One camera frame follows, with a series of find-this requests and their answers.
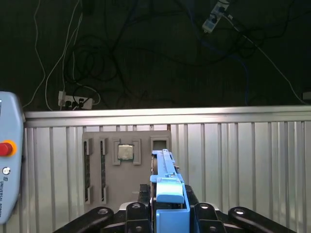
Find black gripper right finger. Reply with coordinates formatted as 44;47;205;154
184;184;299;233

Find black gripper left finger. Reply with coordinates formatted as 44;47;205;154
52;183;153;233

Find hard disk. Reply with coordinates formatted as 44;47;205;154
149;148;191;233

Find grey parts rack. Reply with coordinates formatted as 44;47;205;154
82;130;172;212

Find green RAM stick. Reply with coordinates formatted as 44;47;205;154
100;140;108;203
83;140;91;203

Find silver CPU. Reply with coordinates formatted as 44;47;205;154
117;143;135;161

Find white power strip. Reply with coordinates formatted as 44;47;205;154
57;90;95;110
202;0;230;33

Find pale blue teach pendant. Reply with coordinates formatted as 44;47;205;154
0;91;26;225

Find blue floor cable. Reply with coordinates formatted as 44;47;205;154
186;0;250;105

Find white floor cable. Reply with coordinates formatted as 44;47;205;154
227;13;311;106
45;0;85;112
23;0;47;109

